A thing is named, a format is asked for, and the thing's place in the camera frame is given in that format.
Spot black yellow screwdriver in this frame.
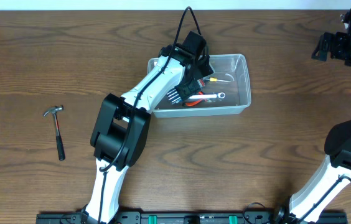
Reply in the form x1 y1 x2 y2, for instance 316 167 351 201
203 77 231 83

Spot silver double ring wrench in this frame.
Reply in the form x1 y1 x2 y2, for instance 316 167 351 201
189 92 226 100

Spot red handled pliers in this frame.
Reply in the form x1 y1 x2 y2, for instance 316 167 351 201
182 91 212 107

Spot blue screwdriver bit set case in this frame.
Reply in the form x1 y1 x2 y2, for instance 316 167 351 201
167 88 182 105

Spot small claw hammer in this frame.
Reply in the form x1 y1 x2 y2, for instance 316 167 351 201
42 105 65 161

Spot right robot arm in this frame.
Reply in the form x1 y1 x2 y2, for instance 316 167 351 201
272 8 351 223

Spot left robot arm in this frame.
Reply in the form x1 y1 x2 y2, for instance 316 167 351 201
82 32 213 223

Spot clear plastic container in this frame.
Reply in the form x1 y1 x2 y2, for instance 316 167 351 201
153 54 251 118

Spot left black cable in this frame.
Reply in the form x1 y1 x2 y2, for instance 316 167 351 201
98 6 203 224

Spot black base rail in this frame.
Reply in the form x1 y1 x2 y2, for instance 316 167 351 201
35 210 349 224

